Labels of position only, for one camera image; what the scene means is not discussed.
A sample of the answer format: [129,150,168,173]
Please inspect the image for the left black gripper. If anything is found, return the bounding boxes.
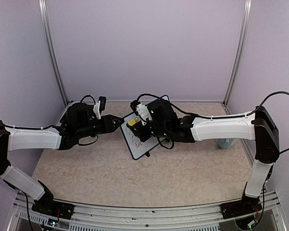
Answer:
[76,114,125,139]

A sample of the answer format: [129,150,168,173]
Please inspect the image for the yellow whiteboard eraser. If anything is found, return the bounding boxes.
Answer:
[127,119,137,127]

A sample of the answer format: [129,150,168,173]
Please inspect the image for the blue framed whiteboard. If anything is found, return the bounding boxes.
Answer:
[120,100,159,160]

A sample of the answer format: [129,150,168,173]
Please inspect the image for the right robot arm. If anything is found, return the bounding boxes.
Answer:
[127,99,279,219]

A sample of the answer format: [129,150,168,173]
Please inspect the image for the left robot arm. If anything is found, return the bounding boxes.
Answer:
[0,100,124,216]

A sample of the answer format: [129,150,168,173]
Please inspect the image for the light green bowl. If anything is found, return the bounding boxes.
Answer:
[66,101,80,109]

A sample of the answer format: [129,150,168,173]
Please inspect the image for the black patterned square plate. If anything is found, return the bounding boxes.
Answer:
[58,113,67,124]

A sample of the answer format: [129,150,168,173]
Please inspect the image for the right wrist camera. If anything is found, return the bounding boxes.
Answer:
[130,100,152,126]

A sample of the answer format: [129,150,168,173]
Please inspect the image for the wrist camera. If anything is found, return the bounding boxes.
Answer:
[93,96,106,119]
[130,100,152,126]

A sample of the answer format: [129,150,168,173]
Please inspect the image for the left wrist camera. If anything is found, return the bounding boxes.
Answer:
[93,96,106,119]

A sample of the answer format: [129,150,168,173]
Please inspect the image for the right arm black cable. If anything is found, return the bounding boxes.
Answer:
[136,90,289,154]

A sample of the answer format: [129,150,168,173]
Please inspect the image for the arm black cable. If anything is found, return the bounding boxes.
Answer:
[136,90,289,154]
[2,94,99,147]

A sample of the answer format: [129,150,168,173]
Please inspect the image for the left aluminium frame post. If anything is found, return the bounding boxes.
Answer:
[39,0,68,106]

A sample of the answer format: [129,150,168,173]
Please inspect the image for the aluminium frame post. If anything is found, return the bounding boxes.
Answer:
[39,0,68,106]
[223,0,252,106]

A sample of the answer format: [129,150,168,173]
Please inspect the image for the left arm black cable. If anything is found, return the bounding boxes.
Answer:
[2,94,99,147]

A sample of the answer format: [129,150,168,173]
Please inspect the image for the front aluminium rail base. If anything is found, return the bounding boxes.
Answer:
[7,191,289,231]

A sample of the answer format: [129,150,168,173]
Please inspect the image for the right aluminium frame post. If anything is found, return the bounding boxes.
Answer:
[223,0,252,106]

